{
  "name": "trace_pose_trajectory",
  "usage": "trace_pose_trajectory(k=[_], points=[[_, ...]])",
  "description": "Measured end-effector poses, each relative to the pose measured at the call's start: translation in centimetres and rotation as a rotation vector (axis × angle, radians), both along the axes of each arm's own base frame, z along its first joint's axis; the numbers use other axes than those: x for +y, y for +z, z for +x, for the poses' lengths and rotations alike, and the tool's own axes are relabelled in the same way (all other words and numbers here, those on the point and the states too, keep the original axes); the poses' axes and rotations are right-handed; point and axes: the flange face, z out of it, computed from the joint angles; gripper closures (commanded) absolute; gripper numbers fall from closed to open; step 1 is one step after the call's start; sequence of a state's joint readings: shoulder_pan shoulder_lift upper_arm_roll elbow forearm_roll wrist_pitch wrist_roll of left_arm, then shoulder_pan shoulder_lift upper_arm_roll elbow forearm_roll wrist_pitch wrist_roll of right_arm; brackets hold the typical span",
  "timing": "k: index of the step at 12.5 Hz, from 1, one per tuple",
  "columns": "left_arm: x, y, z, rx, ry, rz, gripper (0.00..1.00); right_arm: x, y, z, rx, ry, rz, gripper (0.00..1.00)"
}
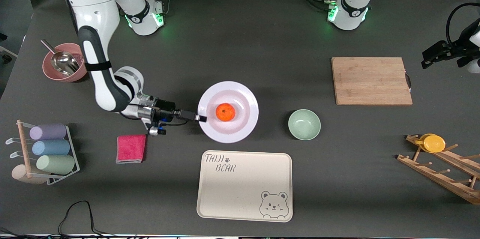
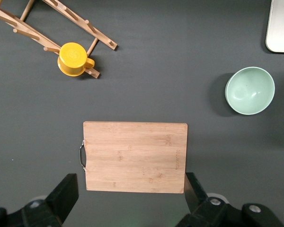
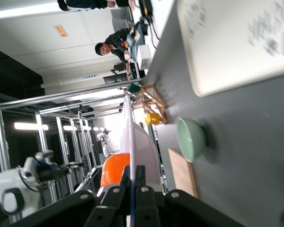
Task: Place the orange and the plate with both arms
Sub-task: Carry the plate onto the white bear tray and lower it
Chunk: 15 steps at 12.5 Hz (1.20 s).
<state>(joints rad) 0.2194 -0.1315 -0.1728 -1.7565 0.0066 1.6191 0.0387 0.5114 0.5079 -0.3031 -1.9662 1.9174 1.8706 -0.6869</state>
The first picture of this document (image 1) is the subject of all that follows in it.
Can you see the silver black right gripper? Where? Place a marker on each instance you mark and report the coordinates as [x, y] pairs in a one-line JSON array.
[[166, 110]]

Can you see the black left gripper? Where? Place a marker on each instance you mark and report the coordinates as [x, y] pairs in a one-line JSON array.
[[447, 49]]

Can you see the orange fruit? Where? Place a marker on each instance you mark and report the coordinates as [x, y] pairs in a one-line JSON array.
[[225, 112]]

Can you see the white round plate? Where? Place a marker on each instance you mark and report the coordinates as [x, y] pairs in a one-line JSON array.
[[243, 96]]

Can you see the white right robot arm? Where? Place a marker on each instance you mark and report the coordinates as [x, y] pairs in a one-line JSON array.
[[93, 10]]

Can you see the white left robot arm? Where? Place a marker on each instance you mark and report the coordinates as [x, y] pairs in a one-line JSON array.
[[352, 6]]

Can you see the red folded cloth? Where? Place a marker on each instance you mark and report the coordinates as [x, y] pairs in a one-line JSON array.
[[131, 149]]

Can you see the bamboo cutting board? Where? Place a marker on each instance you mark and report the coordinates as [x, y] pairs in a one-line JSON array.
[[369, 81]]

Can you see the cream bear print tray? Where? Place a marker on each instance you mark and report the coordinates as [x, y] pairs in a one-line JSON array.
[[240, 190]]

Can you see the yellow mug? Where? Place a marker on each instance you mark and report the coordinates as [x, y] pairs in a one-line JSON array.
[[434, 143]]

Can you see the pale green bowl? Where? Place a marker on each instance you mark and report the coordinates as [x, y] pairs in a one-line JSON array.
[[304, 124]]

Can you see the wooden peg drying rack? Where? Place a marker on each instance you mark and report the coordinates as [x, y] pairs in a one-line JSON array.
[[438, 179]]

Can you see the metal scoop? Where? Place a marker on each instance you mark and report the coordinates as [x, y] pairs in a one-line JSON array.
[[65, 62]]

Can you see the blue cup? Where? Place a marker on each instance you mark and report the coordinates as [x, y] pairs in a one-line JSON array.
[[51, 147]]

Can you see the green cup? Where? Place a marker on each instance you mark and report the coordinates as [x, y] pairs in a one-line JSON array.
[[56, 164]]

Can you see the purple cup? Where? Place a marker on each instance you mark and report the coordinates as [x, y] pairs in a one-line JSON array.
[[48, 131]]

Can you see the pink bowl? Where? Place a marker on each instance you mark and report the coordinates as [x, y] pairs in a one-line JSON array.
[[50, 74]]

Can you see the beige cup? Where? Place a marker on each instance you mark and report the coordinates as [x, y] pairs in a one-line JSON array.
[[18, 174]]

